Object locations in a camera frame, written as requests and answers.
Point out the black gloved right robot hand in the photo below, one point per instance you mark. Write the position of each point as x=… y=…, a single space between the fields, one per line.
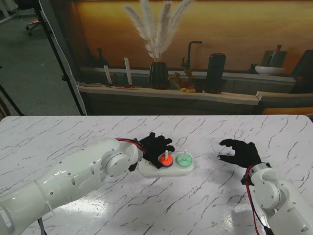
x=245 y=154

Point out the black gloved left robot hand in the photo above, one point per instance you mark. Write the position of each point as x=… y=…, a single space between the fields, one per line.
x=154 y=149

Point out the white three-rod Hanoi tower base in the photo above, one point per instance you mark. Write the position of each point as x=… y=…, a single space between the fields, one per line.
x=171 y=172

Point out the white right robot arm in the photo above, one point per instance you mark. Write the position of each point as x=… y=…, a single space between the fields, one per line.
x=271 y=191

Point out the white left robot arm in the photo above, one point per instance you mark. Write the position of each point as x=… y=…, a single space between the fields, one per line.
x=73 y=176

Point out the yellow orange fruit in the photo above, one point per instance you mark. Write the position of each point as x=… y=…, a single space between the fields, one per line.
x=189 y=90

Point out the wooden board with red pieces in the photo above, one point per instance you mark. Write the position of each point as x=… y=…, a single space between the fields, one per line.
x=122 y=87

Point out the black ribbed vase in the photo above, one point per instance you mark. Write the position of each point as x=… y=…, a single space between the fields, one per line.
x=159 y=76

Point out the brown plush toy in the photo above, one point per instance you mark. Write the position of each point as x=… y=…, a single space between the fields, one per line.
x=187 y=80

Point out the tall white candle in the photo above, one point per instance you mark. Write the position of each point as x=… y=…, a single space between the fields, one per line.
x=127 y=71

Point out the small dark jar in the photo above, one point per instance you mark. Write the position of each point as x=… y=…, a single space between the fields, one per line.
x=253 y=69

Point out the white bowl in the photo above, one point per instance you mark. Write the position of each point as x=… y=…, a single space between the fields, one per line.
x=269 y=70

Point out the short white candle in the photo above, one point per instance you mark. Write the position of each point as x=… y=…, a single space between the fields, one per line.
x=107 y=74

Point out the tall black cylinder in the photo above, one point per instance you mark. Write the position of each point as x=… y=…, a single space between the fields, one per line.
x=216 y=71

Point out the dark teal box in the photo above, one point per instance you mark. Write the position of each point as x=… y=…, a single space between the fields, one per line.
x=303 y=73

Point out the black kitchen faucet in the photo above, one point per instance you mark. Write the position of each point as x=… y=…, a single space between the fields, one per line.
x=189 y=54

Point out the white pampas grass bunch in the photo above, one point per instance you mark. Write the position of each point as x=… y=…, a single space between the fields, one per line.
x=159 y=36

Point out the black tripod stand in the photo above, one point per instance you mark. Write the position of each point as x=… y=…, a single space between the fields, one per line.
x=63 y=77
x=11 y=100

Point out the white-edged kitchen backdrop panel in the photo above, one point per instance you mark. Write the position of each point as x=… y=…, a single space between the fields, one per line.
x=61 y=36

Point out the office chair with orange seat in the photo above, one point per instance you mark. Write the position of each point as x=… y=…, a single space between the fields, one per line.
x=33 y=24

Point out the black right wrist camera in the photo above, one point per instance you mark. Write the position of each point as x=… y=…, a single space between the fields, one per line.
x=244 y=180

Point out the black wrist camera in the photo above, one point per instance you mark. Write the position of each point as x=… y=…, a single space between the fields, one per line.
x=244 y=180
x=132 y=167

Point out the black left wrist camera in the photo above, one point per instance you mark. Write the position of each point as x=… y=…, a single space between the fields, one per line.
x=132 y=167

